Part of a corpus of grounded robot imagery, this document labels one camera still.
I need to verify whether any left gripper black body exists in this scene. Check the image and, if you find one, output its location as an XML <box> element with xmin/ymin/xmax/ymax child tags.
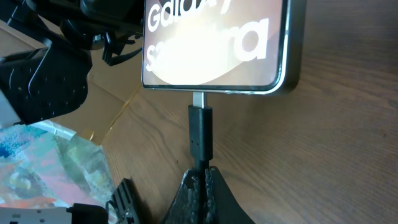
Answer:
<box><xmin>26</xmin><ymin>0</ymin><xmax>145</xmax><ymax>66</ymax></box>

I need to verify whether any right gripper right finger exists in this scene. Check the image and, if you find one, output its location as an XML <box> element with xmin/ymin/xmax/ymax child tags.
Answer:
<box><xmin>206</xmin><ymin>166</ymin><xmax>254</xmax><ymax>224</ymax></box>

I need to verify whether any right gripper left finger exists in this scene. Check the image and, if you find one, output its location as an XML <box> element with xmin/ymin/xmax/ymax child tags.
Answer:
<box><xmin>160</xmin><ymin>169</ymin><xmax>200</xmax><ymax>224</ymax></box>

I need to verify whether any black USB-C charging cable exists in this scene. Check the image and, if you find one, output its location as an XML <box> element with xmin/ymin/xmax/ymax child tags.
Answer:
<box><xmin>187</xmin><ymin>91</ymin><xmax>214</xmax><ymax>224</ymax></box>

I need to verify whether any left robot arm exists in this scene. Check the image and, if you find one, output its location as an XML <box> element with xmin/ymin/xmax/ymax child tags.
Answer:
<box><xmin>1</xmin><ymin>0</ymin><xmax>144</xmax><ymax>127</ymax></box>

